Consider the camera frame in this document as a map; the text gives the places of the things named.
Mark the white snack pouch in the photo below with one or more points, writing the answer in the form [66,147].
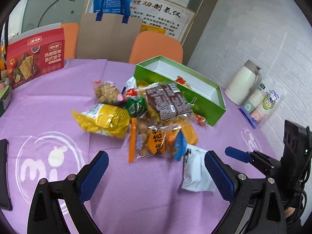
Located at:
[196,178]

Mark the right orange chair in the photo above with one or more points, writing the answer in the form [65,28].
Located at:
[151,44]

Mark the red cracker box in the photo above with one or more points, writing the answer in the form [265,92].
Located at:
[35,55]

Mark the orange snack pouch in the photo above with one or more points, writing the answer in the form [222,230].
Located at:
[184,125]

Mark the green open cardboard box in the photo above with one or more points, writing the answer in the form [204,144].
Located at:
[204,95]

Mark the brown label snack bag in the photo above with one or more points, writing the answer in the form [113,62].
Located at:
[165,101]

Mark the red white snack packet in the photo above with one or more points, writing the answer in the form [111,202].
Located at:
[130,89]

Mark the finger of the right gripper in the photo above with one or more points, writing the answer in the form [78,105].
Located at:
[238,155]

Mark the orange label peanut bag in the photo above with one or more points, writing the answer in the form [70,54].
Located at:
[154,139]

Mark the pink seed snack bag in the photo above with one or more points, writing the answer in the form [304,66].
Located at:
[107,93]

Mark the chinese text poster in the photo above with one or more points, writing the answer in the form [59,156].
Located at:
[164,17]

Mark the orange stick snack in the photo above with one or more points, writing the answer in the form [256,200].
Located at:
[132,140]

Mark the instant noodle bowl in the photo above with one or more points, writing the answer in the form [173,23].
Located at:
[5,95]

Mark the black phone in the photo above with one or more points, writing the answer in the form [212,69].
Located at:
[5,200]

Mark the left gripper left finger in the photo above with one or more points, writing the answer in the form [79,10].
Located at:
[45,212]

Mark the green snack packet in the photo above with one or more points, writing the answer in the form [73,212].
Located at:
[136,107]

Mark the red peanut bag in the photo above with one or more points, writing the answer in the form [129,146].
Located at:
[181,81]

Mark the left orange chair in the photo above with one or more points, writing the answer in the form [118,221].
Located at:
[71,35]

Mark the white thermos jug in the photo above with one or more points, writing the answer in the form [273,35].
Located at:
[246,80]

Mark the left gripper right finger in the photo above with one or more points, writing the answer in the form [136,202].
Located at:
[234,182]

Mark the orange chair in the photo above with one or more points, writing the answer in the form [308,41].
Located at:
[151,44]
[71,35]

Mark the small blue snack packet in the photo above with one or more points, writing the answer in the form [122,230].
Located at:
[180,146]

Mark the yellow chip bag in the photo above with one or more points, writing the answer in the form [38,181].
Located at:
[104,119]

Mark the brown cardboard sheet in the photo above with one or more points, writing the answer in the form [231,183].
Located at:
[111,38]

